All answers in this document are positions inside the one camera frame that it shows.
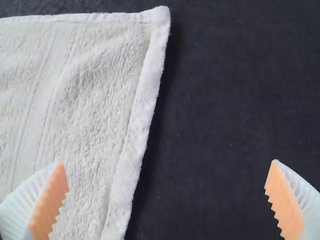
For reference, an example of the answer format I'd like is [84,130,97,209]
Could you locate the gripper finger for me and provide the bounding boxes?
[0,157,70,240]
[264,158,320,240]

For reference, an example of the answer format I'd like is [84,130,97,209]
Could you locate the pale towel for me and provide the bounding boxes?
[0,6,172,240]

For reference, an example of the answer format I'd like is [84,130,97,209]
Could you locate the black mat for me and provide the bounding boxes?
[0,0,320,240]

